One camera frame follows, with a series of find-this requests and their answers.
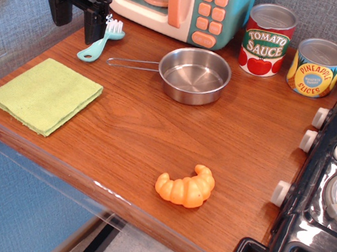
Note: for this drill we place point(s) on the orange plastic toy croissant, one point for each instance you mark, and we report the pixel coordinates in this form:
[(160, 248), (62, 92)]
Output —
[(190, 192)]

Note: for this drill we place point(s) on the small stainless steel pot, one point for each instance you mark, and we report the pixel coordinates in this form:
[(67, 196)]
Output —
[(190, 76)]

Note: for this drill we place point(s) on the teal toy dish brush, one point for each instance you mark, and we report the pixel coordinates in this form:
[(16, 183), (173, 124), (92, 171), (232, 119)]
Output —
[(114, 31)]

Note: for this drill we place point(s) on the green folded cloth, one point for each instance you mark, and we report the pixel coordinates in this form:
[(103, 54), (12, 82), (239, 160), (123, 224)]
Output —
[(47, 95)]

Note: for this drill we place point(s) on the teal toy microwave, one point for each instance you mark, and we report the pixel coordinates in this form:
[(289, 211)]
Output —
[(208, 24)]

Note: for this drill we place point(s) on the tomato sauce toy can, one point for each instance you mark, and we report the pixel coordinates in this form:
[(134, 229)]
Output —
[(266, 40)]

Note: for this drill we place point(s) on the pineapple slices toy can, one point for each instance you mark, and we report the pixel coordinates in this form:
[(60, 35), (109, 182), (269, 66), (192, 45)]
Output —
[(313, 72)]

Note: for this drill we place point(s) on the white stove knob upper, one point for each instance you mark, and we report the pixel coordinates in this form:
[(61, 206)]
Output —
[(319, 117)]

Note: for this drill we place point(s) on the white stove knob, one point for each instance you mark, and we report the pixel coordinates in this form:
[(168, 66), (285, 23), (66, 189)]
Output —
[(319, 117), (308, 140), (280, 192)]

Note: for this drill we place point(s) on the white stove knob middle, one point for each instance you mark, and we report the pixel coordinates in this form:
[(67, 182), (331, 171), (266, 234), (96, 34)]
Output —
[(308, 140)]

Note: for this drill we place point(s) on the white stove knob lower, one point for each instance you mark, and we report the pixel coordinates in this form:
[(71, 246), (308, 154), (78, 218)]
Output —
[(280, 192)]

